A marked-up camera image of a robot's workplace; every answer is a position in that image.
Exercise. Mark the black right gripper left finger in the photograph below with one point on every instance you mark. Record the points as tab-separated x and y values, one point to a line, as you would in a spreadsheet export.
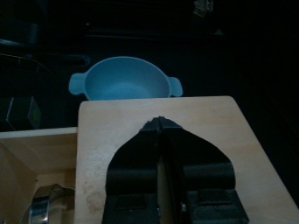
132	175

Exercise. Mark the wooden drawer box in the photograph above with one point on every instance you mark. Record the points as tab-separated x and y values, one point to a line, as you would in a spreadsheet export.
116	116

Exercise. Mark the metal dough cutter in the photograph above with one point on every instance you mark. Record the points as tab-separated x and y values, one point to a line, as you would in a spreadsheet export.
38	208

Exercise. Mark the light blue bowl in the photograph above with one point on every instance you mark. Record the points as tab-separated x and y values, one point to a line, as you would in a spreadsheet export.
124	78

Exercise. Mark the red-fronted wooden drawer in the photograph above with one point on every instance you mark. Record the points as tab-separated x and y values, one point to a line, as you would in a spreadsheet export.
22	151

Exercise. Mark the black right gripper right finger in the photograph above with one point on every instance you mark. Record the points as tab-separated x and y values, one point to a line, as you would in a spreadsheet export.
205	180

